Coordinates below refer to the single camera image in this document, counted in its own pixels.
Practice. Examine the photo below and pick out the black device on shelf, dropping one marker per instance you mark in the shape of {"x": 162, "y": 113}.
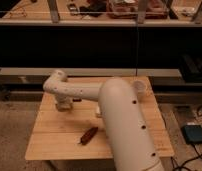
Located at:
{"x": 73, "y": 9}

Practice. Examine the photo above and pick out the white plastic cup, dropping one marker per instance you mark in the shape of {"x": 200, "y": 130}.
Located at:
{"x": 140, "y": 87}

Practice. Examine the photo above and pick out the black equipment at right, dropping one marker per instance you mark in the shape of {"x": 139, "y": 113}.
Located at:
{"x": 191, "y": 68}

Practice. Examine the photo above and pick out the small white block toy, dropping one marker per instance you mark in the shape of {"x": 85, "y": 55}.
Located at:
{"x": 98, "y": 113}

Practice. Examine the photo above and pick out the red brown sausage toy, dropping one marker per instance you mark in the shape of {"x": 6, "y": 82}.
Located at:
{"x": 88, "y": 135}

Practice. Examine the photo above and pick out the black foot pedal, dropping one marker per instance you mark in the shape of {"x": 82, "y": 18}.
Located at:
{"x": 192, "y": 134}

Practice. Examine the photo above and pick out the red tray on shelf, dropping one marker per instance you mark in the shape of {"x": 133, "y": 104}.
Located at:
{"x": 155, "y": 9}

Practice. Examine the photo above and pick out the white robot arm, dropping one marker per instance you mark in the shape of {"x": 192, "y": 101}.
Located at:
{"x": 128, "y": 134}

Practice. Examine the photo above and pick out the small dark brown box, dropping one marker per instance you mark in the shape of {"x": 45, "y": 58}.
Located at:
{"x": 77, "y": 100}

